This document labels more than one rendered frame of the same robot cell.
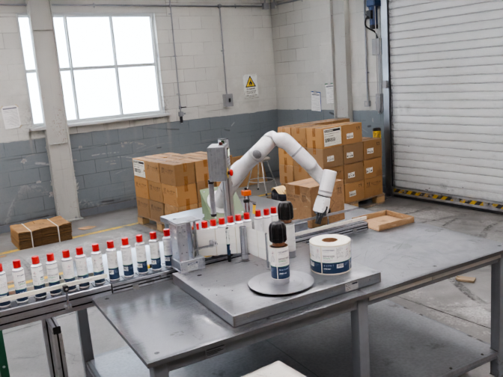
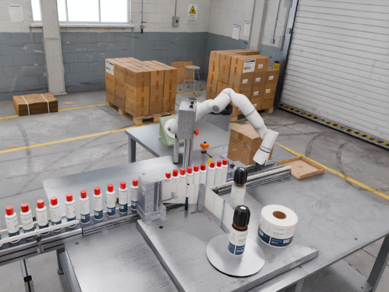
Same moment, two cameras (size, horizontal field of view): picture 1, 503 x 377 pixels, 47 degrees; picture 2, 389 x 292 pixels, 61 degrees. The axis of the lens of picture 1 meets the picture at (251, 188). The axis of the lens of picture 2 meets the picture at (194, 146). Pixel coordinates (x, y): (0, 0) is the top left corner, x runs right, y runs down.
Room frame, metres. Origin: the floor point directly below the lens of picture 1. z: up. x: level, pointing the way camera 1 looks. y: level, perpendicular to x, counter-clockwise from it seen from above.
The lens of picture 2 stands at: (1.20, 0.27, 2.12)
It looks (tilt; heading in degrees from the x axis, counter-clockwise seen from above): 25 degrees down; 355
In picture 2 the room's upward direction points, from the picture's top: 5 degrees clockwise
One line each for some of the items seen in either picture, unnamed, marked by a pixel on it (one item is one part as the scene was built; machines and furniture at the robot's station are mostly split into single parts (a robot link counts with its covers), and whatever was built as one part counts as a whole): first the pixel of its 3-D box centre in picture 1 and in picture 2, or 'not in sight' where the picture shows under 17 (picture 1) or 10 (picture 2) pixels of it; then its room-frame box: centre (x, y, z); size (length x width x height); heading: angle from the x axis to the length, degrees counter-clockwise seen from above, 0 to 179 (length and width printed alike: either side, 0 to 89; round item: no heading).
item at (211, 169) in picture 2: (258, 227); (210, 175); (3.17, -0.03, 0.98); 0.05 x 0.05 x 0.20
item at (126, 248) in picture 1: (126, 256); (98, 203); (2.79, 0.66, 0.98); 0.05 x 0.05 x 0.20
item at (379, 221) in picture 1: (382, 220); (300, 167); (3.62, -0.84, 0.85); 0.30 x 0.26 x 0.04; 119
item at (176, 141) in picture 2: (212, 198); (176, 149); (3.14, 0.22, 1.18); 0.04 x 0.04 x 0.21
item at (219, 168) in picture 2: (267, 226); (217, 174); (3.19, -0.07, 0.98); 0.05 x 0.05 x 0.20
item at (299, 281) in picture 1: (281, 282); (235, 254); (2.53, -0.11, 0.89); 0.31 x 0.31 x 0.01
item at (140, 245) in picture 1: (141, 253); (110, 200); (2.83, 0.59, 0.98); 0.05 x 0.05 x 0.20
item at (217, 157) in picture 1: (219, 161); (187, 120); (3.16, 0.17, 1.38); 0.17 x 0.10 x 0.19; 174
